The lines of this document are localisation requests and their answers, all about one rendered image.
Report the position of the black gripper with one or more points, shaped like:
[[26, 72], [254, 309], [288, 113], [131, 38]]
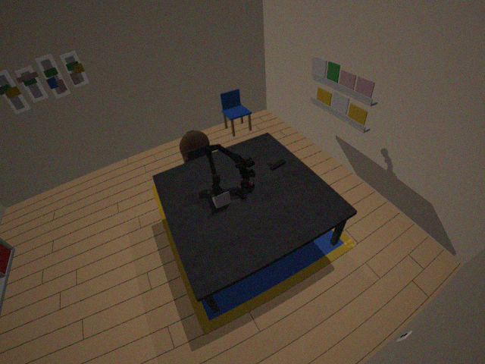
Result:
[[245, 180]]

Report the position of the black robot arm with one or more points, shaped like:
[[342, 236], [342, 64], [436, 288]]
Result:
[[237, 158]]

